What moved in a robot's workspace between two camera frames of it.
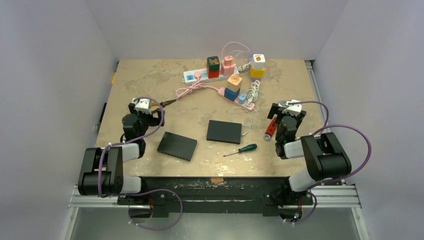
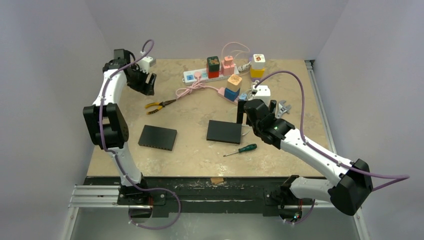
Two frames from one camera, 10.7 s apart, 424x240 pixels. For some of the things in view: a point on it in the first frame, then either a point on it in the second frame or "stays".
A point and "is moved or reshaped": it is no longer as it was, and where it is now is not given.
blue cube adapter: x=230 y=95 stays
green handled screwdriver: x=244 y=148 stays
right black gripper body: x=275 y=111 -> x=253 y=113
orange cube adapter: x=234 y=83 stays
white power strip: x=189 y=76 stays
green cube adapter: x=213 y=63 stays
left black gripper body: x=145 y=119 -> x=137 y=82
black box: x=224 y=131 stays
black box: x=178 y=146 is moved or reshaped
